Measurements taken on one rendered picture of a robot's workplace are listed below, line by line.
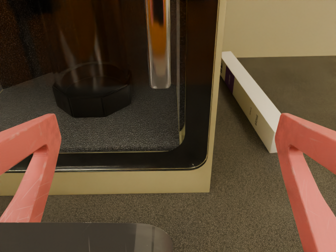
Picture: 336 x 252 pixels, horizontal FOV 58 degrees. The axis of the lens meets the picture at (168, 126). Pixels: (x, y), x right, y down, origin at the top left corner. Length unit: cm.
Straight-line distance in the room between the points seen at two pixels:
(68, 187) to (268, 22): 56
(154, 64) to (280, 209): 24
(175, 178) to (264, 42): 48
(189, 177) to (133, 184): 7
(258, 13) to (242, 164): 40
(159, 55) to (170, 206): 21
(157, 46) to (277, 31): 58
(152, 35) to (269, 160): 29
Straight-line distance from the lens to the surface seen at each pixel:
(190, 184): 37
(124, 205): 37
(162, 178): 36
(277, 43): 77
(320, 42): 81
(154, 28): 20
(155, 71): 21
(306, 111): 56
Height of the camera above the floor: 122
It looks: 36 degrees down
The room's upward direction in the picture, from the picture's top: 1 degrees counter-clockwise
